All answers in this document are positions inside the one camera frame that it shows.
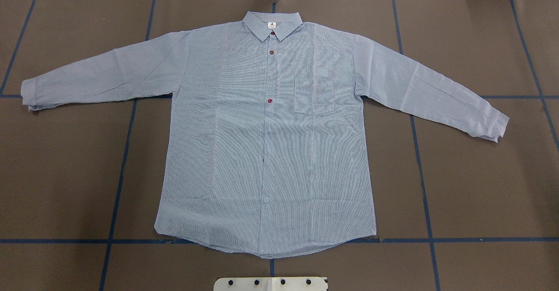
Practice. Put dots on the brown paper table mat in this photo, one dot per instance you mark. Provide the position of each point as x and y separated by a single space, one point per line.
80 184

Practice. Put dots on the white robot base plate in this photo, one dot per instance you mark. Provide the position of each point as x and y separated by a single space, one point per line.
271 284

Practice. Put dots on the light blue striped shirt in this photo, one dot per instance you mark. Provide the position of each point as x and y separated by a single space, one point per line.
267 146

